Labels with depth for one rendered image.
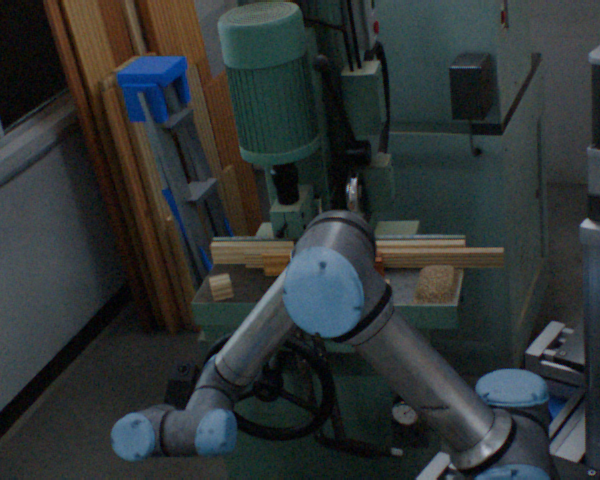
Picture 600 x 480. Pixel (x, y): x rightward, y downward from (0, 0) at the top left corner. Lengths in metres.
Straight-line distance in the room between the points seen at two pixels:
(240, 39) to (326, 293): 0.82
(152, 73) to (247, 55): 0.98
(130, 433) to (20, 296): 1.98
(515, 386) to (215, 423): 0.49
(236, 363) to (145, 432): 0.19
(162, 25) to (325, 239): 2.55
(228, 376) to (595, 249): 0.64
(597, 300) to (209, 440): 0.68
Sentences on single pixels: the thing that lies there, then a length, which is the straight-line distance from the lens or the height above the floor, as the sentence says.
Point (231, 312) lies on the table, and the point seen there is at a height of 0.88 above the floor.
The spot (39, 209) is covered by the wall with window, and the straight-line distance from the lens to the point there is 3.68.
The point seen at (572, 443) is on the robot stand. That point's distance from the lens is 2.09.
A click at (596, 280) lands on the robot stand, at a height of 1.16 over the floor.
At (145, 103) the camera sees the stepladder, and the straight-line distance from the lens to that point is 3.07.
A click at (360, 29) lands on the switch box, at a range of 2.41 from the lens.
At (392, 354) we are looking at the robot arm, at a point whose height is 1.23.
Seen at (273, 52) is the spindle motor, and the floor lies 1.44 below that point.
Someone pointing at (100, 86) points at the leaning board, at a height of 0.99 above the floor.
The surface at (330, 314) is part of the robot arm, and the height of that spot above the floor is 1.31.
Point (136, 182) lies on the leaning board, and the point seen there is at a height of 0.64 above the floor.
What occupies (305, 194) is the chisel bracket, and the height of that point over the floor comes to 1.07.
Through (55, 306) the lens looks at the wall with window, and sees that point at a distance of 3.80.
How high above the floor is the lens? 2.07
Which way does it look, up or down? 28 degrees down
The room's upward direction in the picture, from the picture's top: 9 degrees counter-clockwise
